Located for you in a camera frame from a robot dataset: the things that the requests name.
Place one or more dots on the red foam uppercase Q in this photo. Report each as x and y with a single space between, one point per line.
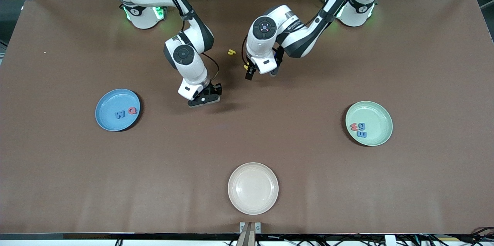
132 111

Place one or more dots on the cream plate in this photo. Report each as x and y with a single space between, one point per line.
252 188

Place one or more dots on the blue foam lowercase m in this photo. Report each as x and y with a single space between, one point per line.
362 134

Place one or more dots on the blue plate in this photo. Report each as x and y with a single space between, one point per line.
112 105

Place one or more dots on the red foam lowercase w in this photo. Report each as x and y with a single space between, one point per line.
354 126

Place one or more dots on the brown table cover sheet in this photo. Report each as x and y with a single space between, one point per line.
247 141

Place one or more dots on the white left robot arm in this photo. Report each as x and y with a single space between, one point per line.
301 37

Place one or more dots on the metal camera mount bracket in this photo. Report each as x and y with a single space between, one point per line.
250 234

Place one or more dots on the blue foam lowercase g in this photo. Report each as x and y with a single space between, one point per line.
361 125

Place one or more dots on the blue foam uppercase M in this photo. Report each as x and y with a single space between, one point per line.
120 114

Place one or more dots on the green plate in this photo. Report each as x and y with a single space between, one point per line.
376 118

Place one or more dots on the yellow foam lowercase y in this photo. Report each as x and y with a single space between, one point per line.
231 51

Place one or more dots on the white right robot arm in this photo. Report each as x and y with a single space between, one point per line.
185 56

